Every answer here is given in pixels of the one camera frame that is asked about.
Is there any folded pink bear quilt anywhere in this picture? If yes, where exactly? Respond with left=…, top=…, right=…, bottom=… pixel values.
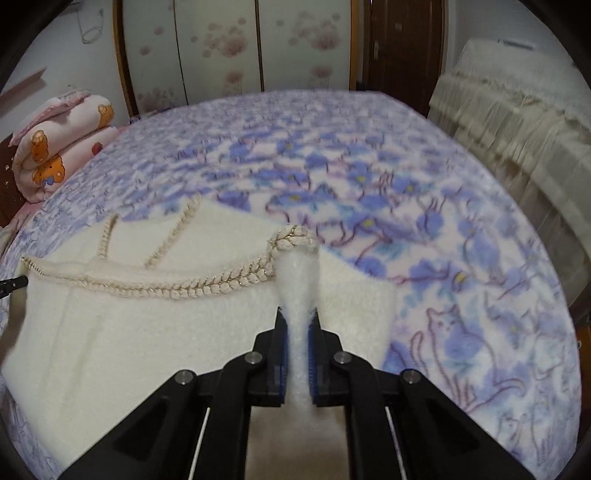
left=11, top=89, right=117, bottom=204

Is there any pink wall shelf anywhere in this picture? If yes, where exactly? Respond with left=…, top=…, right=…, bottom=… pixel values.
left=0, top=67, right=48, bottom=97

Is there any beige lace covered furniture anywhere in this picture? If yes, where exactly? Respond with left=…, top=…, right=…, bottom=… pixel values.
left=427, top=38, right=591, bottom=308

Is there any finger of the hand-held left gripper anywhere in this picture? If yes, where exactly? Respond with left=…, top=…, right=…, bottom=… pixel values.
left=0, top=275, right=30, bottom=299

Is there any blue floral cat blanket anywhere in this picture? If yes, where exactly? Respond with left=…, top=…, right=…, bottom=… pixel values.
left=0, top=90, right=583, bottom=480

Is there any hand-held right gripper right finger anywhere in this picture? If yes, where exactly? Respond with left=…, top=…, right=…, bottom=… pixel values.
left=306, top=308, right=536, bottom=480

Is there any dark wooden headboard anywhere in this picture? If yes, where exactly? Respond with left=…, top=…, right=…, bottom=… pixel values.
left=0, top=137, right=25, bottom=228

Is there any dark wooden door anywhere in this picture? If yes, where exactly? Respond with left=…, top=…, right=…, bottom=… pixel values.
left=359, top=0, right=450, bottom=117

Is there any floral sliding door wardrobe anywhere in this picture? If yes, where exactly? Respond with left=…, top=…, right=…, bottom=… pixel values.
left=112, top=0, right=362, bottom=117

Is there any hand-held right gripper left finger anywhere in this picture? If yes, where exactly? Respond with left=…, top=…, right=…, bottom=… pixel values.
left=58, top=306, right=290, bottom=480

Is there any cream knitted cardigan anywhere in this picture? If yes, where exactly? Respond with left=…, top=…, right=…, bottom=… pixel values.
left=0, top=196, right=399, bottom=480

